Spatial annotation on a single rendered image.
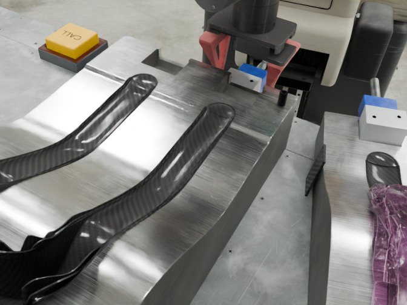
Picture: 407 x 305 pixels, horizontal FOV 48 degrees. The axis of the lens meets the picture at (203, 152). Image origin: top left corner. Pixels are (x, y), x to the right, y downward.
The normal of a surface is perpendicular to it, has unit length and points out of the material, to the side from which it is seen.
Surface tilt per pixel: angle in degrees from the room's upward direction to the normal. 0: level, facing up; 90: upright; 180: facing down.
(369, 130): 90
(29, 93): 0
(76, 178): 28
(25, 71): 0
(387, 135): 90
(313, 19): 8
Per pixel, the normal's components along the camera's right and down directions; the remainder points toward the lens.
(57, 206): 0.22, -0.88
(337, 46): -0.31, 0.76
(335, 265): 0.00, -0.51
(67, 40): 0.05, -0.70
